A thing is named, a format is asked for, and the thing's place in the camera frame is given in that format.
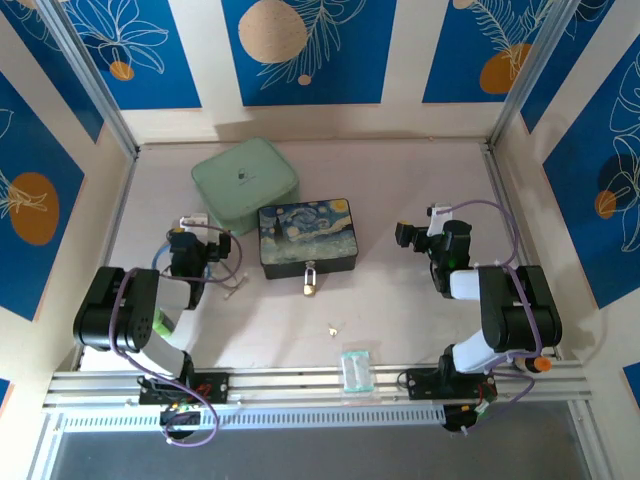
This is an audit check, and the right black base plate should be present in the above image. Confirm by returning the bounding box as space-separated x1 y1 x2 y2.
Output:
404 367 499 401

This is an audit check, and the black controller board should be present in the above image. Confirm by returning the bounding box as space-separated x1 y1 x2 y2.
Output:
443 407 494 434
159 405 202 431

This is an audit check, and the long aluminium base rail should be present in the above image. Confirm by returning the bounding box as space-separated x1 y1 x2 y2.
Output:
42 362 591 409

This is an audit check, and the clear plastic bag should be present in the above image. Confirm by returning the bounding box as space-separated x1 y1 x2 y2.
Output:
339 342 381 401

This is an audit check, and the white cable tie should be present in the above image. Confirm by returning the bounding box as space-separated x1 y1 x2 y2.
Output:
222 272 251 301

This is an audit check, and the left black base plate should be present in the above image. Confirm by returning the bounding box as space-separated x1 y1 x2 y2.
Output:
138 370 231 406

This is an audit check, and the mint green zip case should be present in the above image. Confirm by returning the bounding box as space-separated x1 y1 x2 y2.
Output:
190 137 301 237

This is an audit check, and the aluminium frame post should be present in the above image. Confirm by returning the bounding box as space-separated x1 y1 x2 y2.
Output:
487 0 579 149
34 0 140 159

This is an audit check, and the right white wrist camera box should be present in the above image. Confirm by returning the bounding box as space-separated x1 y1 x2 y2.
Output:
427 202 455 237

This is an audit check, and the blue floral wall poster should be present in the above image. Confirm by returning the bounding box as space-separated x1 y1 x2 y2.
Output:
519 0 619 134
221 0 397 108
54 0 203 111
422 0 569 105
0 69 86 322
542 34 640 310
0 0 105 145

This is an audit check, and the brass padlock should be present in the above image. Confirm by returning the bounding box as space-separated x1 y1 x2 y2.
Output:
301 263 320 299

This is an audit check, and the light blue cable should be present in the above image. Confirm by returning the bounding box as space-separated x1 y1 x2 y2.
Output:
151 242 174 275

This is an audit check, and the white slotted cable duct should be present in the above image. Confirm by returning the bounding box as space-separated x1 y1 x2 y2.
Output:
59 403 446 434

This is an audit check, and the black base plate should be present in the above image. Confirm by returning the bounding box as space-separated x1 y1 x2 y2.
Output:
404 367 499 401
138 370 231 406

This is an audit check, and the starry night painted box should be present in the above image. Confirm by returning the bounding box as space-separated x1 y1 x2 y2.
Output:
257 198 362 281

